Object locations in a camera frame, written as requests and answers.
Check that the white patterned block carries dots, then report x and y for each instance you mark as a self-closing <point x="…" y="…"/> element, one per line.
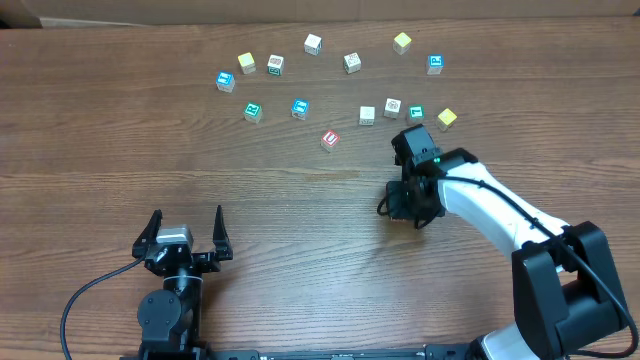
<point x="392" y="108"/>

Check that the blue block centre left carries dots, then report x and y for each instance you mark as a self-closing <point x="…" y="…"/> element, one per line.
<point x="300" y="109"/>

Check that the blue P block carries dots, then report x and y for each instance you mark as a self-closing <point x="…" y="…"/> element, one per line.
<point x="435" y="64"/>

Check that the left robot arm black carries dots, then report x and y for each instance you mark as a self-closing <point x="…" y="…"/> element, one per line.
<point x="170" y="317"/>

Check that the yellow block top left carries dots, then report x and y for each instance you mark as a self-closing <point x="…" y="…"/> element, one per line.
<point x="247" y="63"/>

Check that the white block green side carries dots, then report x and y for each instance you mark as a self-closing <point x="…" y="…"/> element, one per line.
<point x="275" y="65"/>

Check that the blue block far left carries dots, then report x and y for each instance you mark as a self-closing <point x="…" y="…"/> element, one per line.
<point x="225" y="81"/>

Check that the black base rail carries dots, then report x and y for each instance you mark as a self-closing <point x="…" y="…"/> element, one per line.
<point x="345" y="354"/>

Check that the white block red C side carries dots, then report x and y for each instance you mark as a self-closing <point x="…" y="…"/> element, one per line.
<point x="352" y="63"/>

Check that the plain white block centre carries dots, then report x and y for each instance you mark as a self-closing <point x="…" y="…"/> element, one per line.
<point x="367" y="115"/>

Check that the red U block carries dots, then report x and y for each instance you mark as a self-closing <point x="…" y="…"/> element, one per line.
<point x="329" y="140"/>

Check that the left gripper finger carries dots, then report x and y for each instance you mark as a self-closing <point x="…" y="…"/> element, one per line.
<point x="147" y="236"/>
<point x="220" y="238"/>

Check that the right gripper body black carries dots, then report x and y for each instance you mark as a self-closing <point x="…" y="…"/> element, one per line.
<point x="406" y="205"/>

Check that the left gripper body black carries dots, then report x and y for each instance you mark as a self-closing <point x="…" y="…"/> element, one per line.
<point x="204" y="263"/>

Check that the yellow 8 block top right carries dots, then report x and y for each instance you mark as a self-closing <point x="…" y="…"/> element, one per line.
<point x="402" y="43"/>

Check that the green T block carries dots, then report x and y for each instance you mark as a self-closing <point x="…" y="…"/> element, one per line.
<point x="415" y="114"/>

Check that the green R block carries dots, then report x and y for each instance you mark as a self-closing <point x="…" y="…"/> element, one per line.
<point x="253" y="112"/>

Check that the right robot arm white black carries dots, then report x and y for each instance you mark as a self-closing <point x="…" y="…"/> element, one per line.
<point x="567" y="296"/>

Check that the white block top centre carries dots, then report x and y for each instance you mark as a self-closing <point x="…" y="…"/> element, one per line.
<point x="313" y="44"/>

